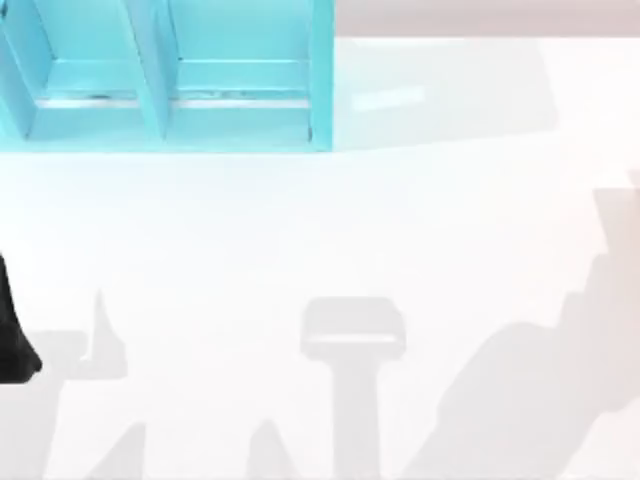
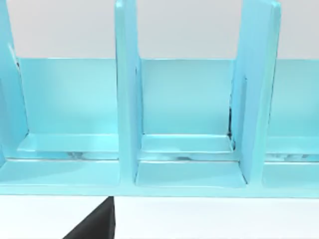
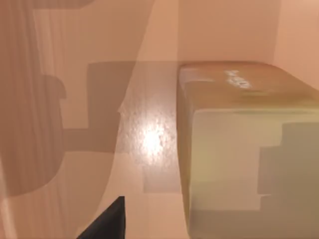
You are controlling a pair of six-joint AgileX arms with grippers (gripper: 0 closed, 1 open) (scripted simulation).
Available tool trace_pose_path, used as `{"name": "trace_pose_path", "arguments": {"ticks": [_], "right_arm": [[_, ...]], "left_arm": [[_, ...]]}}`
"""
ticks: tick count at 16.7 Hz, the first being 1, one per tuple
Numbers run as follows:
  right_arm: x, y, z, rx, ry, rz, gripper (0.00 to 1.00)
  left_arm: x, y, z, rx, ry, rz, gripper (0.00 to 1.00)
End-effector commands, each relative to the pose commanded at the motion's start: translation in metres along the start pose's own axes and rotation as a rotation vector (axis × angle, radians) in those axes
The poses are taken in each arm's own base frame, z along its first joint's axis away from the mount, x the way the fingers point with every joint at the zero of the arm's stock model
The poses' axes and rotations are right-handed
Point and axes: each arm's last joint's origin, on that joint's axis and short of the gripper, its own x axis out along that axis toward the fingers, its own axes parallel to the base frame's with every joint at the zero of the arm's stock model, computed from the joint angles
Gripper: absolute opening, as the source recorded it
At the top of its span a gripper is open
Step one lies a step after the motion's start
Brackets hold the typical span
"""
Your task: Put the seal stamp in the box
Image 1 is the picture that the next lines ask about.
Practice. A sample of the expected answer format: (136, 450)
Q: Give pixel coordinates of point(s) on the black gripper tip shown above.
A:
(12, 345)

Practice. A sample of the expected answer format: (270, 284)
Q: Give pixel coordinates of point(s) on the light blue rack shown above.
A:
(240, 75)

